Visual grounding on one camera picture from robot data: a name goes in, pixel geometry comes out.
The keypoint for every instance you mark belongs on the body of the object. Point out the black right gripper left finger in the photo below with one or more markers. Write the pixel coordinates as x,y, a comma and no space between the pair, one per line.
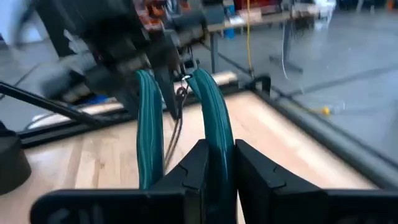
194,186

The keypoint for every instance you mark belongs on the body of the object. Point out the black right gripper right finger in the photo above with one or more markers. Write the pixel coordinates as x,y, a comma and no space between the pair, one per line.
261,193

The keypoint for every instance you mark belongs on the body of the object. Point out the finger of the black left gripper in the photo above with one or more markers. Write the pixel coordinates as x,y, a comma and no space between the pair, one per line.
168,93
128,102

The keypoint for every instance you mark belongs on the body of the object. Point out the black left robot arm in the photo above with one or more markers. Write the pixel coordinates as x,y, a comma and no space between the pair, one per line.
93,25

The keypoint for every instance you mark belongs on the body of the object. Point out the blue background container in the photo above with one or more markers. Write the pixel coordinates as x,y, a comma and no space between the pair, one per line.
229,21

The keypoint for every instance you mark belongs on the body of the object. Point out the grey background desk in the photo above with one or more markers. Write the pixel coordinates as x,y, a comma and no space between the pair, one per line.
248,21

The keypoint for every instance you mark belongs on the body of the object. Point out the black rounded base block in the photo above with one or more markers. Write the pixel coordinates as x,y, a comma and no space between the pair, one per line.
12,161

